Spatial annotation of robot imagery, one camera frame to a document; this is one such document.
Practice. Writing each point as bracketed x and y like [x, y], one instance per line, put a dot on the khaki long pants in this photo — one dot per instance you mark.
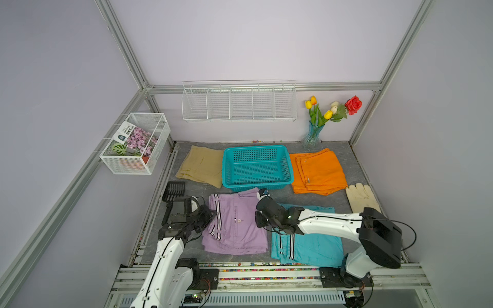
[203, 165]

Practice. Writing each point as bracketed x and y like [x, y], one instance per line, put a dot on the purple pants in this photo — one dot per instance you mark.
[233, 230]

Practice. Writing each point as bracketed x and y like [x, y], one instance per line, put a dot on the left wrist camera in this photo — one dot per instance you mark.
[180, 209]

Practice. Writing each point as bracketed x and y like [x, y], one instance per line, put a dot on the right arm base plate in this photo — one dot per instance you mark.
[337, 278]

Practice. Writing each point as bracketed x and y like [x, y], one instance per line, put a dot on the purple flower packet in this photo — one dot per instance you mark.
[131, 140]

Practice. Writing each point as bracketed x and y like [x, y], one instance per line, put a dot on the white wire wall shelf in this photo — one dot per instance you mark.
[247, 100]

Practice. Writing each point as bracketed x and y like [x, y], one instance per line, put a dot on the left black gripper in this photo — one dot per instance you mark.
[208, 214]

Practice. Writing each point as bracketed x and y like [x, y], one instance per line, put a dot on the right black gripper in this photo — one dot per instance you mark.
[257, 218]

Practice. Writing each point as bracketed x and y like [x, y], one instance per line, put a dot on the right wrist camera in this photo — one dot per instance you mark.
[263, 193]

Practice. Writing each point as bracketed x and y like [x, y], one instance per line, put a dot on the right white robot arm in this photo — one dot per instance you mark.
[378, 237]

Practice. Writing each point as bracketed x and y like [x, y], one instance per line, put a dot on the teal pants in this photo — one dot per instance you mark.
[317, 250]

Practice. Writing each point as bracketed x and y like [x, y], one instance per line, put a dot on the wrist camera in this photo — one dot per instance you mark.
[180, 209]
[263, 193]

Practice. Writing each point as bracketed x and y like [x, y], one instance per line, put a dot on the orange pants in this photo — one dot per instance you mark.
[319, 173]

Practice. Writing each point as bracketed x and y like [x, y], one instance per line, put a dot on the teal plastic basket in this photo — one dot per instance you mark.
[260, 167]

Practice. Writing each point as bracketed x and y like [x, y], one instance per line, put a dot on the black slotted plastic scoop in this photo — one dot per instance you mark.
[173, 190]

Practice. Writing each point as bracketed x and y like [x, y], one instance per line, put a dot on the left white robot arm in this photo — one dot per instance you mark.
[169, 276]

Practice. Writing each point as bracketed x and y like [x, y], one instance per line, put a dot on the glass vase with flowers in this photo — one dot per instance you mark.
[318, 119]

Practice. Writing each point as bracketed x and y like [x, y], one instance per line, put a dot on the white wire side basket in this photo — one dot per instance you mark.
[157, 124]

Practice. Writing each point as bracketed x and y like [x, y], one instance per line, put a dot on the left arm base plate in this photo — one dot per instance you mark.
[205, 279]

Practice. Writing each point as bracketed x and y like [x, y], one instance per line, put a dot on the cream work glove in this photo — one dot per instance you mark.
[361, 196]

